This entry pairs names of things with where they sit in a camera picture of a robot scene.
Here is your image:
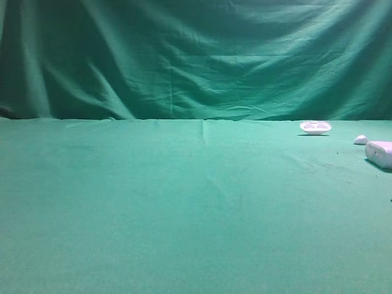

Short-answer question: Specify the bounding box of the white earphone case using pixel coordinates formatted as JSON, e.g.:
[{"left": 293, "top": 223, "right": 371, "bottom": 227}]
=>
[{"left": 365, "top": 141, "right": 392, "bottom": 169}]

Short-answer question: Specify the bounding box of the white open case half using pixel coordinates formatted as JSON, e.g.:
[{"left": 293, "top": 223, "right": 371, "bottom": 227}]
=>
[{"left": 300, "top": 121, "right": 332, "bottom": 135}]

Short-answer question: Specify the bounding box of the green backdrop cloth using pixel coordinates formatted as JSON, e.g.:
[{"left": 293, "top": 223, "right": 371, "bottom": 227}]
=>
[{"left": 1, "top": 1, "right": 391, "bottom": 121}]

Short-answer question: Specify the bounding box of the green table cloth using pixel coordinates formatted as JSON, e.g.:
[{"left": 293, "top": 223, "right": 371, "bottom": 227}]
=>
[{"left": 1, "top": 119, "right": 391, "bottom": 293}]

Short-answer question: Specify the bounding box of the small white earbud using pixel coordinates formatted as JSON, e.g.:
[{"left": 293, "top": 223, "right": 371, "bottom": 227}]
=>
[{"left": 353, "top": 135, "right": 368, "bottom": 145}]

